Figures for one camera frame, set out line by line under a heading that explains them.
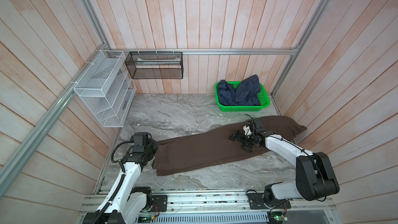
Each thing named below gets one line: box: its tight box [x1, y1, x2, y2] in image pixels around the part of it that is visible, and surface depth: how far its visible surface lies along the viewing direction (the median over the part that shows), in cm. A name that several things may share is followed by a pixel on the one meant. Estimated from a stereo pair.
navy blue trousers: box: [217, 74, 262, 106], surface depth 113 cm
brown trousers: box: [151, 115, 308, 176], surface depth 93 cm
